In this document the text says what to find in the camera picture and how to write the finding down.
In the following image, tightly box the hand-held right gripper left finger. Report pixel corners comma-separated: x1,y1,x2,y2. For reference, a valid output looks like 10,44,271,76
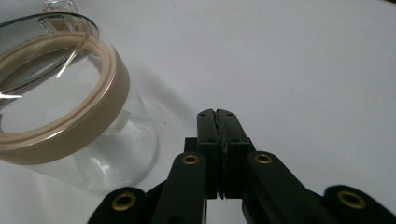
184,108,224,201

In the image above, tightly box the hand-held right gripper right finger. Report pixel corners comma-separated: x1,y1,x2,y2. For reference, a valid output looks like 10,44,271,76
216,108,257,201

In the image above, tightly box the glass jar with beige band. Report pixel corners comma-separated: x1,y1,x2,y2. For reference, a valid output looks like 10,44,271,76
0,0,160,196

